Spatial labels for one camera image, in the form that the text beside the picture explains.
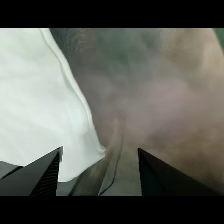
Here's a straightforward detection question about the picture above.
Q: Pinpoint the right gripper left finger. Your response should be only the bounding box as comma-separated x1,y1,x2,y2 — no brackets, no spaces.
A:
0,145,64,197

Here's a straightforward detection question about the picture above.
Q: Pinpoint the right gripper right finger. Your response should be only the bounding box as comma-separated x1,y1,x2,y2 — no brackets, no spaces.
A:
137,147,221,197

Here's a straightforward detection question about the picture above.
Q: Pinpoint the white shirt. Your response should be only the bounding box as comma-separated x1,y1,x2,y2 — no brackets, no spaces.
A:
0,28,107,183

